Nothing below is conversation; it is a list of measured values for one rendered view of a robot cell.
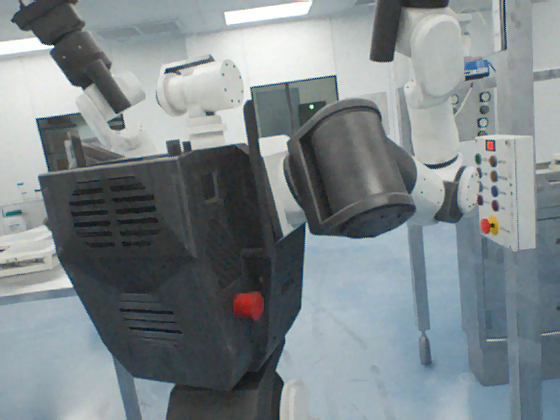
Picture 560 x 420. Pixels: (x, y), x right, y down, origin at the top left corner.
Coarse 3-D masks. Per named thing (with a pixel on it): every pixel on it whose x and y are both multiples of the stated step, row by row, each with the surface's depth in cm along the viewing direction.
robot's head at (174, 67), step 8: (200, 56) 61; (208, 56) 60; (168, 64) 63; (176, 64) 63; (184, 64) 62; (192, 64) 62; (200, 64) 62; (160, 72) 63; (168, 72) 64; (176, 72) 64; (160, 104) 61; (168, 112) 62
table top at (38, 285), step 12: (60, 264) 169; (12, 276) 161; (24, 276) 159; (36, 276) 156; (48, 276) 154; (60, 276) 152; (0, 288) 147; (12, 288) 145; (24, 288) 143; (36, 288) 141; (48, 288) 139; (60, 288) 138; (72, 288) 138; (0, 300) 139; (12, 300) 139; (24, 300) 139
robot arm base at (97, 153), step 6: (84, 144) 67; (90, 144) 67; (84, 150) 67; (90, 150) 67; (96, 150) 67; (102, 150) 67; (108, 150) 67; (90, 156) 67; (96, 156) 67; (102, 156) 67; (108, 156) 67; (114, 156) 67; (120, 156) 67; (42, 222) 67; (48, 222) 66; (48, 228) 66
